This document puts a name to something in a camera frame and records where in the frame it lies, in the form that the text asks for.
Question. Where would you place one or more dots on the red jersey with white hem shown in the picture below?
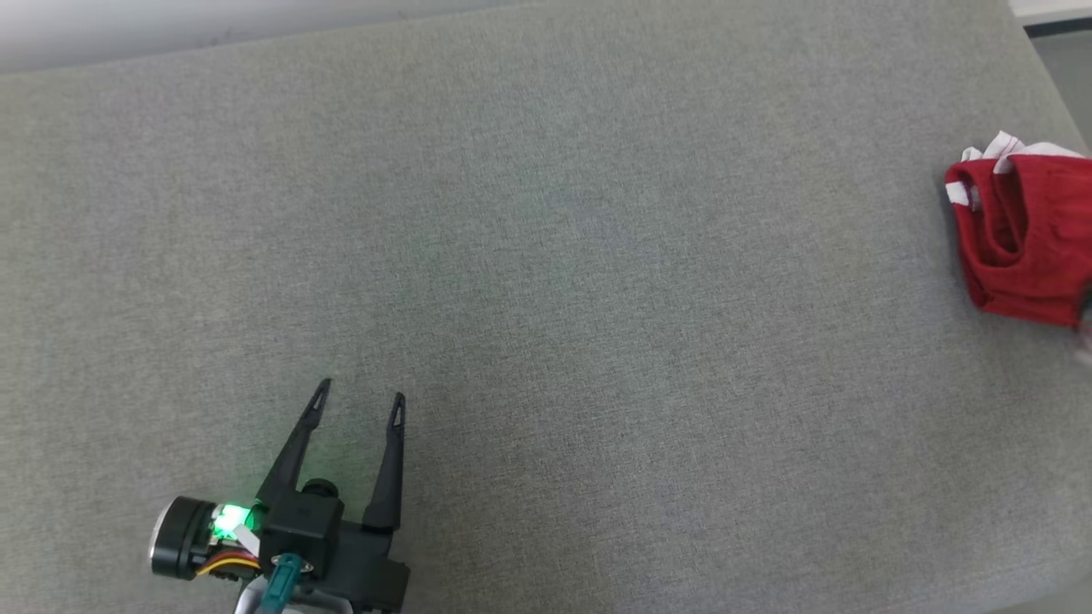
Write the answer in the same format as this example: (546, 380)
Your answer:
(1032, 247)

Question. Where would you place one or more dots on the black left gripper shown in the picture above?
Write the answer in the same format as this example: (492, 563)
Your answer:
(371, 567)

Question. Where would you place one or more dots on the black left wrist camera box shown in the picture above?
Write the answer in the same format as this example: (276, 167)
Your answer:
(299, 529)

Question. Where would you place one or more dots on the white wall baseboard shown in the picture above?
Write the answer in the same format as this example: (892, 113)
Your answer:
(1054, 8)

